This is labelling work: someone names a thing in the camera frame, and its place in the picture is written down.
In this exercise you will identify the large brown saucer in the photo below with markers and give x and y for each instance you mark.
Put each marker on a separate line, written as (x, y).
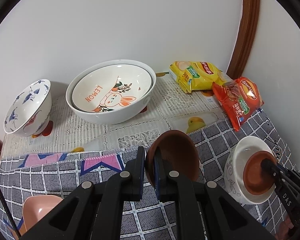
(177, 148)

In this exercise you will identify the lemon rabbit white bowl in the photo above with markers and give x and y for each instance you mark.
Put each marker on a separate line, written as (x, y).
(111, 87)

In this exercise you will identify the blue crane patterned bowl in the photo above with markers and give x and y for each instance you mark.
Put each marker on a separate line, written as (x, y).
(29, 114)

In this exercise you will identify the small brown saucer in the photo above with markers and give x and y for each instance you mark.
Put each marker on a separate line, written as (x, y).
(256, 180)

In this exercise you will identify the white swirl bowl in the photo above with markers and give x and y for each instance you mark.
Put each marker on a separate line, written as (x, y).
(235, 167)

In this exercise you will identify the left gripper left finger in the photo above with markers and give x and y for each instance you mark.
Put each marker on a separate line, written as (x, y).
(93, 211)

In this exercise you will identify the large white ceramic bowl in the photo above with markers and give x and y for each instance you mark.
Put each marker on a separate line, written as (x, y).
(119, 115)

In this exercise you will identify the yellow chips bag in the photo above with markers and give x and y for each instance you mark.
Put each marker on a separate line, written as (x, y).
(194, 76)

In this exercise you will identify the newspaper print table cover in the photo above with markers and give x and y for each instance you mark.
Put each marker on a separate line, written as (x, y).
(169, 108)

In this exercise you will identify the red chips bag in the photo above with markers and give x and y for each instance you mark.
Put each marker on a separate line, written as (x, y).
(239, 98)

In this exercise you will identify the pink square plate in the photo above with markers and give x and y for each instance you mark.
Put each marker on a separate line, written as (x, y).
(36, 207)

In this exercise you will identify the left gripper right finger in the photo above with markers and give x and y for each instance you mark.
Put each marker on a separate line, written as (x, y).
(203, 211)

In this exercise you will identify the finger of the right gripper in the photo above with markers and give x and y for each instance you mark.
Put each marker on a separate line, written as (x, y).
(289, 177)
(271, 168)

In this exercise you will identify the grey checked tablecloth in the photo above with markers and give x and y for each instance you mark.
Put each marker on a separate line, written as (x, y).
(58, 174)

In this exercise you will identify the brown wooden door frame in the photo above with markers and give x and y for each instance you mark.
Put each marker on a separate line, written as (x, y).
(245, 38)

